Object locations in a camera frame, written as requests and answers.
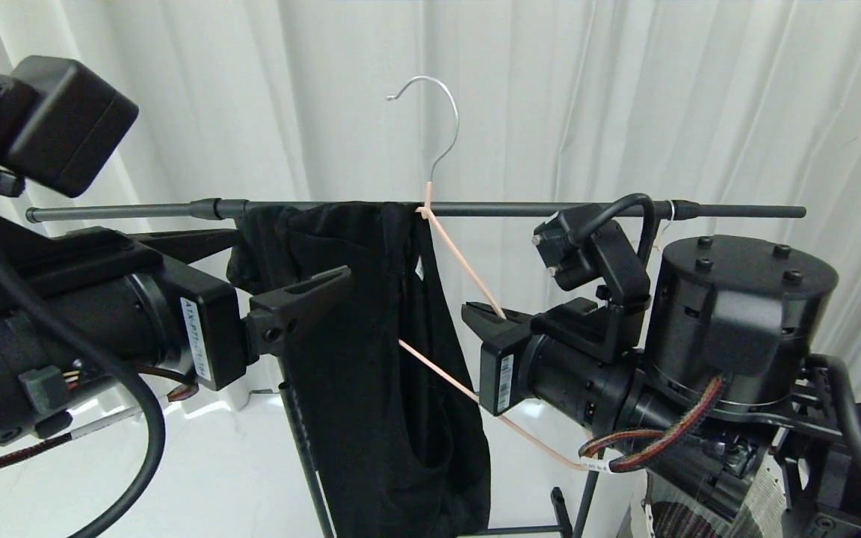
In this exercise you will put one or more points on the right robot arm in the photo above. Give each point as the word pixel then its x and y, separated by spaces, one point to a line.
pixel 737 321

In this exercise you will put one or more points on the black clothes rack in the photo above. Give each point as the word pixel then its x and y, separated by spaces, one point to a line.
pixel 550 209

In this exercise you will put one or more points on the pink clothes hanger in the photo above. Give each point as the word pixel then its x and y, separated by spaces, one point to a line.
pixel 468 273

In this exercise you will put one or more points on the black sleeveless shirt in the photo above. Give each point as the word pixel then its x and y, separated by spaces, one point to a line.
pixel 371 373

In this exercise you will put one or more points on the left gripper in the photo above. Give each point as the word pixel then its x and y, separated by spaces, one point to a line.
pixel 206 336

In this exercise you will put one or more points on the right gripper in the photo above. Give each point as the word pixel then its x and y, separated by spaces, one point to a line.
pixel 550 381

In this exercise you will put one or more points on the white laundry basket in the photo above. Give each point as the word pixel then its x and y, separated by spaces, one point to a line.
pixel 759 508

